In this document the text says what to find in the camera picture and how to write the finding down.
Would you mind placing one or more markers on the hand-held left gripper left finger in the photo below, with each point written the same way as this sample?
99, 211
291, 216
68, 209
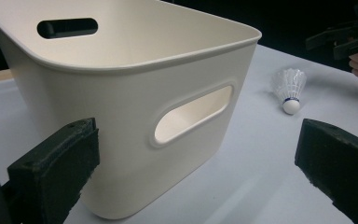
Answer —
54, 169

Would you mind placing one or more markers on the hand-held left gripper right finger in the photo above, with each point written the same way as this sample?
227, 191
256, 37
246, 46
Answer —
341, 161

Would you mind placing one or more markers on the white feather shuttlecock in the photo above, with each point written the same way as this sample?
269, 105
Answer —
290, 90

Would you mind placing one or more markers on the cream plastic storage basket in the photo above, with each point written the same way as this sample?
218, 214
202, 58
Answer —
121, 102

